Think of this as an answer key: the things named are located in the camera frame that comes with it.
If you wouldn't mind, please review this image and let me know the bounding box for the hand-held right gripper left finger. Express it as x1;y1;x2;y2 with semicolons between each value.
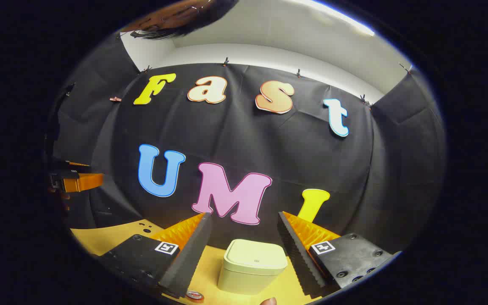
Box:
98;212;213;299

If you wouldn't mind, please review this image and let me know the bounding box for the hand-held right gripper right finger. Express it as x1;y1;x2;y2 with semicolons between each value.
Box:
277;211;402;298

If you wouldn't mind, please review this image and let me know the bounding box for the light green garbage bin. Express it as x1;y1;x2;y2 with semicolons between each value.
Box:
217;239;288;296

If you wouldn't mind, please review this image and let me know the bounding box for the wooden desktop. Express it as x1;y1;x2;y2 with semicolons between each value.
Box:
70;218;325;305

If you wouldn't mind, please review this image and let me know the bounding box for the black backdrop cloth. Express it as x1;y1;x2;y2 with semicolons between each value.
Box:
49;36;447;255

